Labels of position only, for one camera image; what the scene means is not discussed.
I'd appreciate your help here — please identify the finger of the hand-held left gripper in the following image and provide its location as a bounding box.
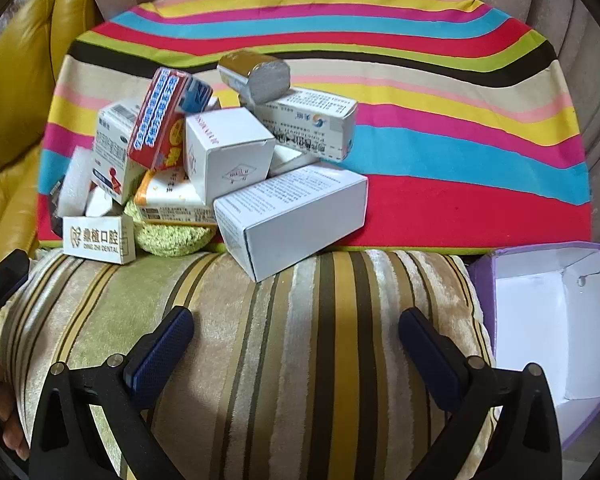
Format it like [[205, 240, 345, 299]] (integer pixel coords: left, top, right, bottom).
[[0, 249, 31, 333]]

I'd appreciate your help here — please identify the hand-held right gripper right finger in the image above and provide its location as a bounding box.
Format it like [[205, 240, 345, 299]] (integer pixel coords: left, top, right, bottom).
[[399, 307, 563, 480]]

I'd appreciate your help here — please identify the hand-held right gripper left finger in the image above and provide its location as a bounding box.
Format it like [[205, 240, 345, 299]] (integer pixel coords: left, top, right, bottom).
[[30, 306, 195, 480]]

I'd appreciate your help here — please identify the white box with gold lettering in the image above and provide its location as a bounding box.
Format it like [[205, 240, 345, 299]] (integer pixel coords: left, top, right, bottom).
[[62, 214, 137, 265]]

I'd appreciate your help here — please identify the purple storage box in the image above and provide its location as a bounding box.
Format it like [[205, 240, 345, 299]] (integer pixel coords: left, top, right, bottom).
[[467, 241, 600, 453]]

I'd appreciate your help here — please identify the white foam block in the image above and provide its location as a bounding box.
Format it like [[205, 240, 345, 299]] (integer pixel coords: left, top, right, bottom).
[[57, 146, 99, 217]]

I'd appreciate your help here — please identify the orange and white box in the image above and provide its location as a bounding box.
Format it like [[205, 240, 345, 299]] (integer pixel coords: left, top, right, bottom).
[[133, 166, 220, 226]]

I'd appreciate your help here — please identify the white box with blue label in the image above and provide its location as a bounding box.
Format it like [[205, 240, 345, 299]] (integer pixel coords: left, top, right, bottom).
[[91, 100, 142, 206]]

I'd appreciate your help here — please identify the large white text-printed box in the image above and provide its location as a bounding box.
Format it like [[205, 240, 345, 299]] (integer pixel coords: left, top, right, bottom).
[[213, 162, 369, 283]]

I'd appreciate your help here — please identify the red printed box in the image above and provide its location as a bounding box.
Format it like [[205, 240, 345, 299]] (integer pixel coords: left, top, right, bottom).
[[127, 66, 213, 171]]

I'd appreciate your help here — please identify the long white printed box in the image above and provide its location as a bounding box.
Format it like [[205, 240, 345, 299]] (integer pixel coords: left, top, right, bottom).
[[254, 86, 358, 163]]

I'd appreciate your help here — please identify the gold foil box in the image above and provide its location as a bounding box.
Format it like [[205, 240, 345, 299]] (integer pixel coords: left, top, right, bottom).
[[217, 50, 291, 107]]

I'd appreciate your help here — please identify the person's left hand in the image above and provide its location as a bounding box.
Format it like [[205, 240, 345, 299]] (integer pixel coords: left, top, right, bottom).
[[0, 357, 31, 461]]

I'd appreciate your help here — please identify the green sponge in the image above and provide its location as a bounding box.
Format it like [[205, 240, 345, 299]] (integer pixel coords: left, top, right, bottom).
[[134, 200, 218, 259]]

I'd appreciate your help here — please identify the green beige striped cushion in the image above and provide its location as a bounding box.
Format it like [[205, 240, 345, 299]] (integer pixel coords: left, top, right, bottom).
[[0, 247, 496, 480]]

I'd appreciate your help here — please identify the yellow leather sofa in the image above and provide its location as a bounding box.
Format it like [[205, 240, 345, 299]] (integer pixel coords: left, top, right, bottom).
[[0, 0, 106, 261]]

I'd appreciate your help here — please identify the colourful striped cloth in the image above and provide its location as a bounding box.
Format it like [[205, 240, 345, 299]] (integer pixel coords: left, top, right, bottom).
[[36, 0, 595, 261]]

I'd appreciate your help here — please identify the beige curtain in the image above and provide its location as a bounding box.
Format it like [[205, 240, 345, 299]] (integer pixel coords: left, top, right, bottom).
[[77, 0, 600, 256]]

